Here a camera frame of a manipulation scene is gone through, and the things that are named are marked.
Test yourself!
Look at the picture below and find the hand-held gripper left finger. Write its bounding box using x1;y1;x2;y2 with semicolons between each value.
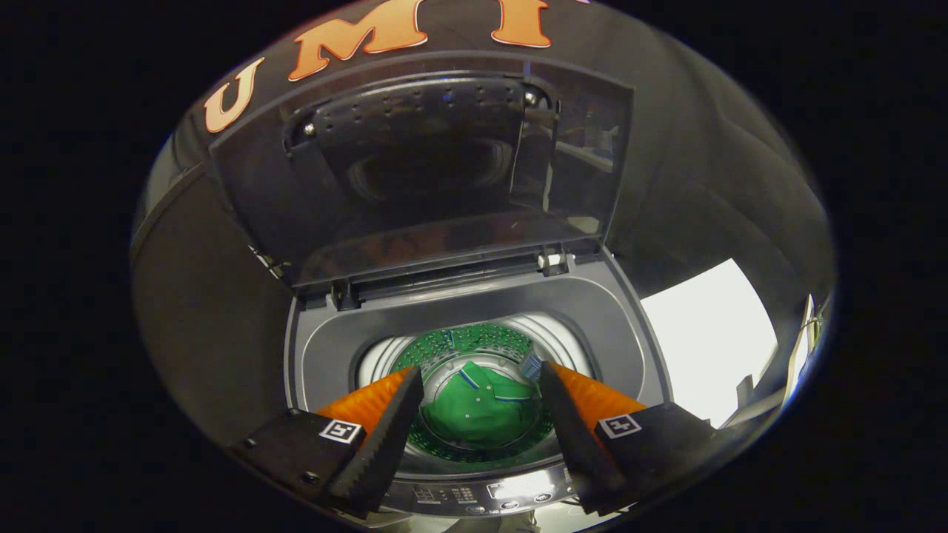
233;366;424;519

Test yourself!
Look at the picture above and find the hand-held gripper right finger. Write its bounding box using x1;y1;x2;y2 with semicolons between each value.
539;361;715;515

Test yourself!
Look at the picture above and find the green polo shirt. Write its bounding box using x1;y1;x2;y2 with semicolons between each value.
421;361;543;451

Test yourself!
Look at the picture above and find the grey washing machine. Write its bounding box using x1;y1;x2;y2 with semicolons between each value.
284;248;675;519

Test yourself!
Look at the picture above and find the dark transparent washing machine lid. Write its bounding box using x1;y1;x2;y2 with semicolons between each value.
210;50;635;298

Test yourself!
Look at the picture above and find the white flat board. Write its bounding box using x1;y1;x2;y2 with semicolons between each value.
641;259;778;428

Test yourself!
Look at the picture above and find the black backdrop cloth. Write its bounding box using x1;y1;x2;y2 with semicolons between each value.
130;0;838;445

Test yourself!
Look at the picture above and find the white pole with cable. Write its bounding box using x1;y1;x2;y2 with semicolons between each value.
784;295;824;404

